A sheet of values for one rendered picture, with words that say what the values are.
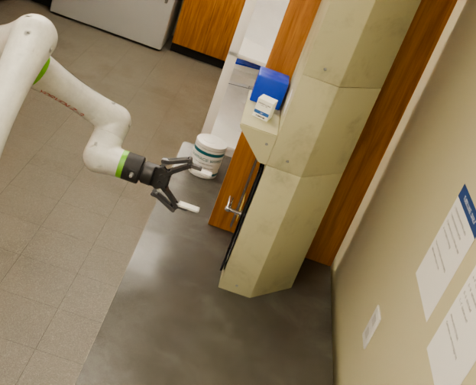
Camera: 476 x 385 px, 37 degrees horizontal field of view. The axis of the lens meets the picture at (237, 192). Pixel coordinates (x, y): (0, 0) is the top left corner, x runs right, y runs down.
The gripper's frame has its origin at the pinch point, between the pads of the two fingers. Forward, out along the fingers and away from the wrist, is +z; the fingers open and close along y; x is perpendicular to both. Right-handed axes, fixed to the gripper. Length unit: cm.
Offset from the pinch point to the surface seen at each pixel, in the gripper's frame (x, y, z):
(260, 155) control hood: -10.8, 23.7, 12.7
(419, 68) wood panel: 26, 56, 53
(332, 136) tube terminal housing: -6.1, 35.2, 30.9
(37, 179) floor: 174, -119, -95
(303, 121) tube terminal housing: -10.8, 38.3, 20.6
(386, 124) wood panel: 26, 34, 52
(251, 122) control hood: -7.4, 31.2, 6.9
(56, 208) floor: 150, -119, -75
